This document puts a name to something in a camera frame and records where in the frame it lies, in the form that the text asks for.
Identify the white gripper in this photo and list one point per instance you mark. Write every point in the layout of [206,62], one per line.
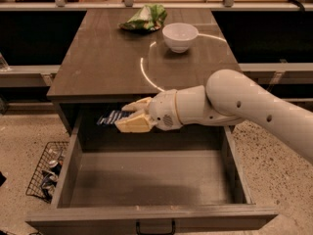
[163,110]

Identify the blue rxbar blueberry wrapper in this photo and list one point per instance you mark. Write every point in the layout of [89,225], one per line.
[110,117]

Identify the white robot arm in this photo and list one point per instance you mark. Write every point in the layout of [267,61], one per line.
[228,98]

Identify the open grey top drawer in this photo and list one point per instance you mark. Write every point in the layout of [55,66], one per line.
[110,180]

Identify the grey wooden cabinet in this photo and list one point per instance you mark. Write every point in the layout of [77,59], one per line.
[105,63]

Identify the white ceramic bowl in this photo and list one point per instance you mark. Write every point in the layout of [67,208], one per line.
[179,37]

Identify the green chip bag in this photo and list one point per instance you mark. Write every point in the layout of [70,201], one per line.
[149,18]

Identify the crushed cans in basket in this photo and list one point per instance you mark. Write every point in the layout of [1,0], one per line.
[51,176]

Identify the black drawer handle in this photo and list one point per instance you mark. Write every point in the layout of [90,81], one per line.
[159,228]

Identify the black wire basket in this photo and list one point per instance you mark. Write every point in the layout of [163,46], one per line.
[51,150]

